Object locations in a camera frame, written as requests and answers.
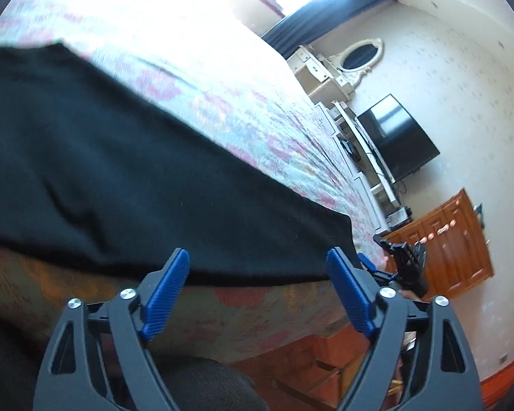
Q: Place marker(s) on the black pants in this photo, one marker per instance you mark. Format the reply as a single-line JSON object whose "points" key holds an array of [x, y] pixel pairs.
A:
{"points": [[111, 171]]}

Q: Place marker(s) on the white vanity with oval mirror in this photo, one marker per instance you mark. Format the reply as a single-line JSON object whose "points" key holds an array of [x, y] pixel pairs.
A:
{"points": [[338, 68]]}

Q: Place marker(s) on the brown wooden door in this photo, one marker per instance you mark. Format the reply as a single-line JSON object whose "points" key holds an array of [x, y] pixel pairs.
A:
{"points": [[449, 244]]}

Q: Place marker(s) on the dark blue curtain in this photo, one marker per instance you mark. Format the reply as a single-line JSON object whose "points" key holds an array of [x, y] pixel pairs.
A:
{"points": [[321, 15]]}

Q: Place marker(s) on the white television stand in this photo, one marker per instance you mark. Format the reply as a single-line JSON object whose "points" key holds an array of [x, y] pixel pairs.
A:
{"points": [[360, 154]]}

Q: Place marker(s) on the black flat television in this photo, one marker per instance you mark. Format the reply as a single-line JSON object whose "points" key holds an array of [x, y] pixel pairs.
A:
{"points": [[396, 137]]}

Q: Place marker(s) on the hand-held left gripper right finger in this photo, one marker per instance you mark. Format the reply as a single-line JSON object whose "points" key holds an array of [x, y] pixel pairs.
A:
{"points": [[351, 291]]}

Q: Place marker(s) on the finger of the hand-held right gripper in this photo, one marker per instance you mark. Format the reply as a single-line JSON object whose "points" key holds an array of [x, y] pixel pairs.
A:
{"points": [[383, 242], [368, 263]]}

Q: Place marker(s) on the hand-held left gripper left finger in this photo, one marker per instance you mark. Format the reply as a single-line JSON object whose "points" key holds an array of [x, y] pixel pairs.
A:
{"points": [[165, 295]]}

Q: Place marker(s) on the person's dark trouser leg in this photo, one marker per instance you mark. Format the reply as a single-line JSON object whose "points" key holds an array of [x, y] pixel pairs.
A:
{"points": [[214, 383]]}

